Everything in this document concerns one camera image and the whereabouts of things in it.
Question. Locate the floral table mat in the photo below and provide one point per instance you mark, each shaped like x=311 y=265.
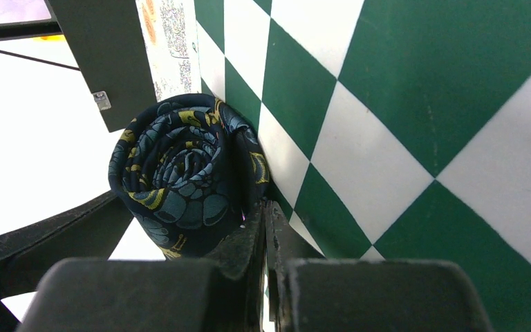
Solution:
x=169 y=29

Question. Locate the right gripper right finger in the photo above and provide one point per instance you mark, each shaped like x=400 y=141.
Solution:
x=309 y=292

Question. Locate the dark blue floral tie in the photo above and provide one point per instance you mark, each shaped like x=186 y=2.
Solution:
x=189 y=169

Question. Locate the green white chessboard mat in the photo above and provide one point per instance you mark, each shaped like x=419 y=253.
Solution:
x=393 y=129

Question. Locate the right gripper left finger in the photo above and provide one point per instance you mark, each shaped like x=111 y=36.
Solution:
x=222 y=291

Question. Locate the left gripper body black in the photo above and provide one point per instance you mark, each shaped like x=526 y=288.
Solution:
x=92 y=229

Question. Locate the black display box glass lid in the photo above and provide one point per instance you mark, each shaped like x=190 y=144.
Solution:
x=106 y=40

